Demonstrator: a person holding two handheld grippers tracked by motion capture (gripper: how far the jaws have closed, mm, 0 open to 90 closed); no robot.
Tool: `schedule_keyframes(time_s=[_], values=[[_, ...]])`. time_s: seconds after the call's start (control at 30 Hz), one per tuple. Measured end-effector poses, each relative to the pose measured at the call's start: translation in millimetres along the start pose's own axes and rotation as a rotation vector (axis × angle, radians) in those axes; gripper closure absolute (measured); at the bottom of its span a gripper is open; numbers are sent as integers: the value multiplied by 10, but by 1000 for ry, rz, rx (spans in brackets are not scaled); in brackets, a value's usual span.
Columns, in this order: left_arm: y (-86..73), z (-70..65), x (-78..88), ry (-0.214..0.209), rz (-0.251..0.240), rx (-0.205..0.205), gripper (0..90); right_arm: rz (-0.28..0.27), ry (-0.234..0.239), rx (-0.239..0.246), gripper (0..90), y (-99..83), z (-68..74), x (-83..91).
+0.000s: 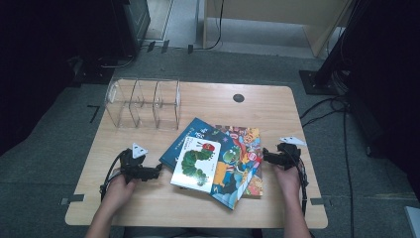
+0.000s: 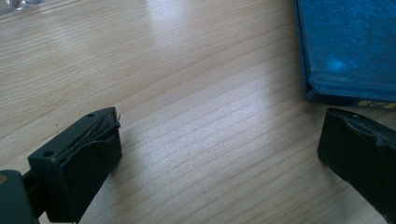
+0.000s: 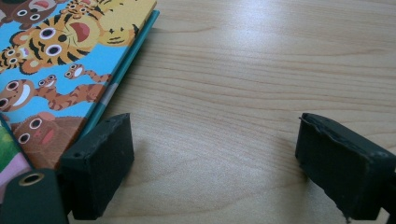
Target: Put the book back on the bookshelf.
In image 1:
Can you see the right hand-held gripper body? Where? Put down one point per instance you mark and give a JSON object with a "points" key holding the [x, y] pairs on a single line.
{"points": [[289, 157]]}

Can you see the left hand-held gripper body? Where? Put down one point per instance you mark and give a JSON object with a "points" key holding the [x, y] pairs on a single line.
{"points": [[132, 165]]}

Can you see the colourful monsters picture book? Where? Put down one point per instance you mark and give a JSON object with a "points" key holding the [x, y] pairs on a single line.
{"points": [[251, 134]]}

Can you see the white caterpillar picture book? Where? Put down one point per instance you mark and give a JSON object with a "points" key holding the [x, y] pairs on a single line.
{"points": [[198, 165]]}

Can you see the dark blue picture book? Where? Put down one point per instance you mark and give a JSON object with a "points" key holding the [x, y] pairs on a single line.
{"points": [[189, 139]]}

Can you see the clear acrylic book rack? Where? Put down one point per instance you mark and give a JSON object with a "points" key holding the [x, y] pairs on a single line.
{"points": [[142, 105]]}

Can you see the person's right hand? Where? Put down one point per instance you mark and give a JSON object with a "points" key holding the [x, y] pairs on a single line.
{"points": [[290, 181]]}

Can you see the person's left hand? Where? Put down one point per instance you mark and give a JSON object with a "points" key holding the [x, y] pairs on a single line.
{"points": [[117, 190]]}

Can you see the grey tape strip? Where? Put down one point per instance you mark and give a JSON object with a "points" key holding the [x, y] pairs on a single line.
{"points": [[320, 201], [74, 199]]}

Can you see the black table grommet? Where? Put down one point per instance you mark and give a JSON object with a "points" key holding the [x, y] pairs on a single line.
{"points": [[238, 98]]}

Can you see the black stand with base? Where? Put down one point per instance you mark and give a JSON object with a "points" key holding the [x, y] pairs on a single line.
{"points": [[330, 66]]}

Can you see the light wooden cabinet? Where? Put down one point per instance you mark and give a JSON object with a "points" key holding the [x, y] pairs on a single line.
{"points": [[264, 13]]}

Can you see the white box corner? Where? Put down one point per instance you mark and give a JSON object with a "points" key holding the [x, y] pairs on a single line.
{"points": [[414, 221]]}

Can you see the dark cabinet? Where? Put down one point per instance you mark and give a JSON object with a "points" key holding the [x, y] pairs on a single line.
{"points": [[135, 23]]}

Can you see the black floor base plate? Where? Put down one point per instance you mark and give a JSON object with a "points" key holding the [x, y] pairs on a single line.
{"points": [[92, 74]]}

